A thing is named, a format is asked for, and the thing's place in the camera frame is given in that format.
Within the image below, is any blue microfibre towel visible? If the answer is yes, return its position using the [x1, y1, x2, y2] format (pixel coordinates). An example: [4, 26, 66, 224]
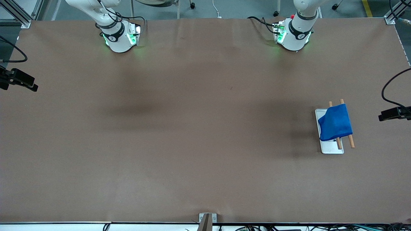
[318, 103, 353, 141]

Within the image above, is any wooden rack rod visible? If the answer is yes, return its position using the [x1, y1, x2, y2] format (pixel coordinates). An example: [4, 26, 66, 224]
[340, 99, 355, 149]
[328, 101, 343, 150]

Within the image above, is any aluminium cell frame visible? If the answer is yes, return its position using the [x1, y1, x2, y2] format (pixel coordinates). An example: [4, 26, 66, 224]
[0, 0, 411, 29]

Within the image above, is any white rack base plate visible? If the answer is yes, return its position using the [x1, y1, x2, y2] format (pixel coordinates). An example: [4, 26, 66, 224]
[315, 108, 345, 154]

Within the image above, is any cable with grey connector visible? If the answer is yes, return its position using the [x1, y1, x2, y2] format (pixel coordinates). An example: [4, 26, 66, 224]
[389, 0, 411, 27]

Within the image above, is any black right base cable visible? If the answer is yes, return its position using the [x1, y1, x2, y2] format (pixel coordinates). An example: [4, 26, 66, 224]
[121, 15, 147, 30]

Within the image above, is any black base cable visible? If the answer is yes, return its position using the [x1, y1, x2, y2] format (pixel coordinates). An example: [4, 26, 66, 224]
[247, 16, 277, 34]
[121, 15, 147, 30]

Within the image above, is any tangled cable bundle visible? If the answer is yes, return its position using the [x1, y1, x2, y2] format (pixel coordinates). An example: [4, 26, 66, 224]
[234, 223, 411, 231]

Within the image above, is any black left base cable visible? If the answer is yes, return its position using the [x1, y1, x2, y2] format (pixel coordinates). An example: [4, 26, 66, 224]
[247, 16, 277, 34]

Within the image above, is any white floor cable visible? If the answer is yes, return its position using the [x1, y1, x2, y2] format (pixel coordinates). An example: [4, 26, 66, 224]
[211, 0, 223, 18]

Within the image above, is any metal bracket with brown post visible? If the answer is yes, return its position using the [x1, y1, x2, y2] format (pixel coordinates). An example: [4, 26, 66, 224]
[198, 213, 217, 231]

